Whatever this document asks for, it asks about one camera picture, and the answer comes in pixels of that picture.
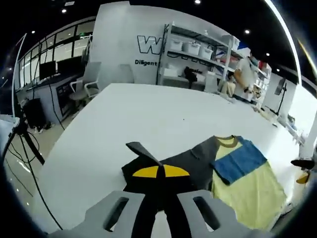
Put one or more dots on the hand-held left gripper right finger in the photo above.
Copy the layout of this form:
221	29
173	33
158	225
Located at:
180	198

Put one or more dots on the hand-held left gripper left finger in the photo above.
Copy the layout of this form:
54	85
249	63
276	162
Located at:
138	198

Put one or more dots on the yellow blue grey garment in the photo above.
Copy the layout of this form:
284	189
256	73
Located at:
247	188

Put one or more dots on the black stand with panel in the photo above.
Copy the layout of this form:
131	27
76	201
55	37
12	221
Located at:
279	86

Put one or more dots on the light grey chair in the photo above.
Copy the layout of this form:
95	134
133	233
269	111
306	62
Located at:
211	83

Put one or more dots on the black object on shelf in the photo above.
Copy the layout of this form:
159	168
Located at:
190	73

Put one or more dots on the grey chair backrest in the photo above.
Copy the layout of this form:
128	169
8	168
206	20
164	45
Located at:
126	73

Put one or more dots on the flat white box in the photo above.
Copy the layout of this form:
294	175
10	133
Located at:
171	72

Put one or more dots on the dark office desk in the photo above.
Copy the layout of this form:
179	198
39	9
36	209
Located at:
49	99

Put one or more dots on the grey white office chair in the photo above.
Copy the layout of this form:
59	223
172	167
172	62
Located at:
92	72

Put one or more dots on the black computer tower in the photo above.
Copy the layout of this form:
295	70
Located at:
34	111

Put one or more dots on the black tripod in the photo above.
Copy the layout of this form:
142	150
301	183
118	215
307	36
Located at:
21	125

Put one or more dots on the white storage box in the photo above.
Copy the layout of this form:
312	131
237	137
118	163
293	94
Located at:
192	47
206	52
176	45

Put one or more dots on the black computer monitor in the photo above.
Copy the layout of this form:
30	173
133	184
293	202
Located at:
47	70
69	65

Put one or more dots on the metal shelf rack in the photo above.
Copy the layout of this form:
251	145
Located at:
193	33

